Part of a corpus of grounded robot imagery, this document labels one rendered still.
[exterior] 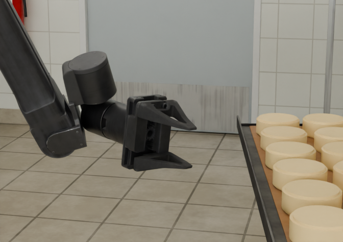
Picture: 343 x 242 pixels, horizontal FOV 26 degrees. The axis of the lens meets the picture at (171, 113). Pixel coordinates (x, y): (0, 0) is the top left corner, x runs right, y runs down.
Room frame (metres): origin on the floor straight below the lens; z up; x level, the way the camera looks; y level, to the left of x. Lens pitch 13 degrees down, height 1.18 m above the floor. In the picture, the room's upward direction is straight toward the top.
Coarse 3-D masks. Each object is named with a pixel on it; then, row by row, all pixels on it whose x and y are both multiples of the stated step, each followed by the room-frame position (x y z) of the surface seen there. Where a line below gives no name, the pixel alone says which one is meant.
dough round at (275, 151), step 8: (272, 144) 0.73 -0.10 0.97; (280, 144) 0.73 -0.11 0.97; (288, 144) 0.73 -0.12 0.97; (296, 144) 0.73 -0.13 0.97; (304, 144) 0.73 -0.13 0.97; (272, 152) 0.70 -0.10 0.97; (280, 152) 0.70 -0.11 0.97; (288, 152) 0.70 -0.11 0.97; (296, 152) 0.70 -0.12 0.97; (304, 152) 0.70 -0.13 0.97; (312, 152) 0.70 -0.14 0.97; (272, 160) 0.70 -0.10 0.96; (272, 168) 0.70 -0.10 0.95
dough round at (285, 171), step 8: (280, 160) 0.67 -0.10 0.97; (288, 160) 0.67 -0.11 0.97; (296, 160) 0.67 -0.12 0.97; (304, 160) 0.67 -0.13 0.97; (312, 160) 0.67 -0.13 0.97; (280, 168) 0.65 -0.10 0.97; (288, 168) 0.65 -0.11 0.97; (296, 168) 0.65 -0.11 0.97; (304, 168) 0.65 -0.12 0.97; (312, 168) 0.65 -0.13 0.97; (320, 168) 0.65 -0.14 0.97; (280, 176) 0.64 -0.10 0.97; (288, 176) 0.64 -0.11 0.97; (296, 176) 0.63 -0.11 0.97; (304, 176) 0.63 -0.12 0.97; (312, 176) 0.63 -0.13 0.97; (320, 176) 0.64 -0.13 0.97; (280, 184) 0.64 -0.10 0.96
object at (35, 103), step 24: (0, 0) 0.99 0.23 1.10; (0, 24) 0.99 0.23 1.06; (0, 48) 1.00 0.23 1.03; (24, 48) 1.01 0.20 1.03; (24, 72) 1.02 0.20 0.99; (48, 72) 1.05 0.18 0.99; (24, 96) 1.02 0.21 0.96; (48, 96) 1.03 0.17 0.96; (48, 120) 1.03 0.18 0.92; (72, 120) 1.07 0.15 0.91
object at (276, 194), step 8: (256, 136) 0.83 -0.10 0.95; (256, 144) 0.80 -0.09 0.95; (312, 144) 0.80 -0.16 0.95; (264, 152) 0.77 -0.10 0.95; (264, 160) 0.74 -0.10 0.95; (320, 160) 0.74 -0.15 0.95; (264, 168) 0.71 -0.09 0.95; (272, 176) 0.68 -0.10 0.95; (328, 176) 0.68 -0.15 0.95; (272, 184) 0.66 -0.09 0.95; (272, 192) 0.64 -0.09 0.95; (280, 192) 0.64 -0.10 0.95; (280, 200) 0.62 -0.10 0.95; (280, 208) 0.60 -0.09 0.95; (280, 216) 0.58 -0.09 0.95; (288, 216) 0.58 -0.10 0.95; (288, 224) 0.56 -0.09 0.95; (288, 232) 0.54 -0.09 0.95; (288, 240) 0.53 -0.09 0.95
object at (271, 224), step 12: (240, 132) 0.82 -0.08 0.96; (252, 144) 0.80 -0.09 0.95; (252, 156) 0.75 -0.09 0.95; (252, 168) 0.67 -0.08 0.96; (252, 180) 0.66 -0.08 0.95; (264, 180) 0.68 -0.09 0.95; (264, 192) 0.64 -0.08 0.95; (264, 204) 0.61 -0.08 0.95; (264, 216) 0.55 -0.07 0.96; (276, 216) 0.58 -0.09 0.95; (264, 228) 0.55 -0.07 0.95; (276, 228) 0.56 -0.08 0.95; (276, 240) 0.53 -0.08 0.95
